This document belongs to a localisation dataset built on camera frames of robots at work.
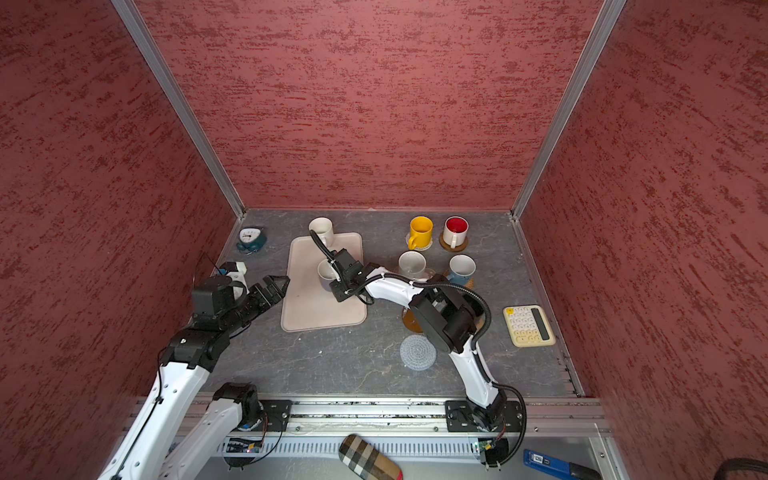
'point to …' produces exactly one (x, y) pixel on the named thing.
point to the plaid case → (365, 461)
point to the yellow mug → (421, 232)
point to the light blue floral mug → (460, 268)
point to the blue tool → (559, 467)
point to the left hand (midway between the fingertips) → (280, 292)
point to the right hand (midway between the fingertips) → (339, 292)
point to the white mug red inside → (455, 231)
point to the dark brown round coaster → (447, 247)
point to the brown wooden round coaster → (410, 319)
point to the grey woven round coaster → (418, 352)
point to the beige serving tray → (306, 304)
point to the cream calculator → (528, 325)
